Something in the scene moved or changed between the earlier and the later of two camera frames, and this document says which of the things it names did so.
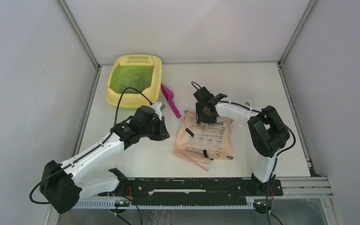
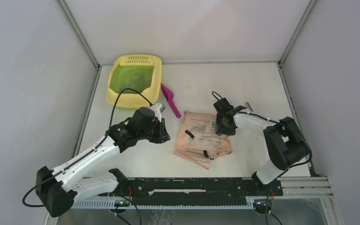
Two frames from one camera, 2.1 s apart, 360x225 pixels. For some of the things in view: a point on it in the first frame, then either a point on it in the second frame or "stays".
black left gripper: [162, 133] stays
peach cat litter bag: [199, 143] stays
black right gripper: [199, 117] -> [230, 131]
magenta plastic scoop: [169, 95] stays
